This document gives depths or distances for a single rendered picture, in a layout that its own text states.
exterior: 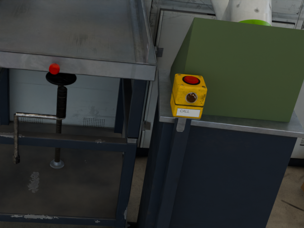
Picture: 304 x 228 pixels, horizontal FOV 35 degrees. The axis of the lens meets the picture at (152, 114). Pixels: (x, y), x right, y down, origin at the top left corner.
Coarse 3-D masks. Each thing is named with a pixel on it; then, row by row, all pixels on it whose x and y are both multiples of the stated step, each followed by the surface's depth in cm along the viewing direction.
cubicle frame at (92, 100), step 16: (16, 80) 224; (32, 80) 225; (80, 80) 227; (96, 80) 227; (112, 80) 228; (16, 96) 229; (32, 96) 229; (48, 96) 230; (80, 96) 231; (96, 96) 232; (112, 96) 233; (32, 112) 234; (48, 112) 234; (80, 112) 236; (96, 112) 237; (112, 112) 237; (112, 128) 242
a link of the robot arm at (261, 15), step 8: (232, 0) 157; (240, 0) 153; (248, 0) 151; (256, 0) 151; (264, 0) 152; (232, 8) 156; (240, 8) 152; (248, 8) 151; (256, 8) 151; (264, 8) 151; (232, 16) 155; (240, 16) 151; (248, 16) 150; (256, 16) 149; (264, 16) 150; (264, 24) 150
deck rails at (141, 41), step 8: (136, 0) 200; (136, 8) 192; (136, 16) 184; (144, 16) 166; (136, 24) 177; (144, 24) 163; (136, 32) 170; (144, 32) 161; (136, 40) 164; (144, 40) 159; (136, 48) 158; (144, 48) 157; (136, 56) 153; (144, 56) 154
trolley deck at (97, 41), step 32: (0, 0) 179; (32, 0) 184; (64, 0) 189; (96, 0) 194; (128, 0) 200; (0, 32) 155; (32, 32) 159; (64, 32) 162; (96, 32) 166; (128, 32) 170; (0, 64) 146; (32, 64) 147; (64, 64) 148; (96, 64) 149; (128, 64) 150
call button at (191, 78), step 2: (186, 76) 133; (188, 76) 133; (190, 76) 133; (192, 76) 133; (184, 78) 132; (186, 78) 132; (188, 78) 132; (190, 78) 132; (192, 78) 132; (194, 78) 133; (196, 78) 133; (186, 80) 131; (188, 80) 131; (190, 80) 131; (192, 80) 132; (194, 80) 132; (196, 80) 132; (198, 80) 133; (188, 82) 131; (190, 82) 131; (192, 82) 131; (194, 82) 131; (196, 82) 131
